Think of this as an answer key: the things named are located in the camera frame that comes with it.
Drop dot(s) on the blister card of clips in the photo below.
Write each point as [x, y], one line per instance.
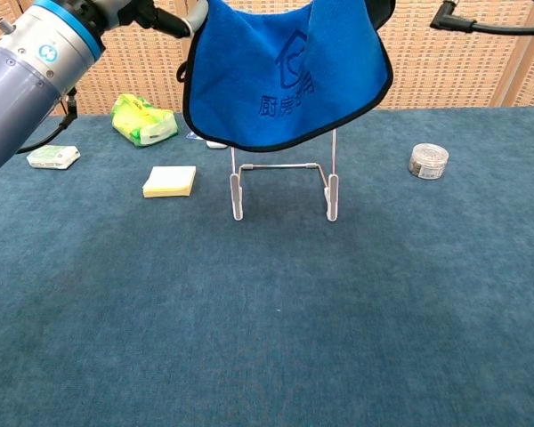
[191, 136]

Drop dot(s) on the yellow-green tissue pack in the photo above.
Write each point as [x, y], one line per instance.
[138, 120]

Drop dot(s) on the yellow sticky note pad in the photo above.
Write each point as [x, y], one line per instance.
[171, 180]

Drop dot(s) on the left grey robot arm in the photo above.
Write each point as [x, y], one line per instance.
[18, 89]

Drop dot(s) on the teal carpet table cover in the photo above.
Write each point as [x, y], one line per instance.
[267, 311]

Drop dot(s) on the blue kitchen towel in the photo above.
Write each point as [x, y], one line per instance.
[249, 66]

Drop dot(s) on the clear plastic jar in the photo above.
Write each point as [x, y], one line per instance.
[428, 162]

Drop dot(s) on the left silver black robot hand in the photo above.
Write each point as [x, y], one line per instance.
[173, 24]

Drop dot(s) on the small green-white tissue packet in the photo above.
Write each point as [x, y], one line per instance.
[53, 156]

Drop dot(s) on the white earbuds case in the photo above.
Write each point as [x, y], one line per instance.
[213, 144]

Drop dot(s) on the bamboo folding screen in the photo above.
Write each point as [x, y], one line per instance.
[449, 66]

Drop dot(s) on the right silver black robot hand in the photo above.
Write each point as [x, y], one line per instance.
[382, 11]

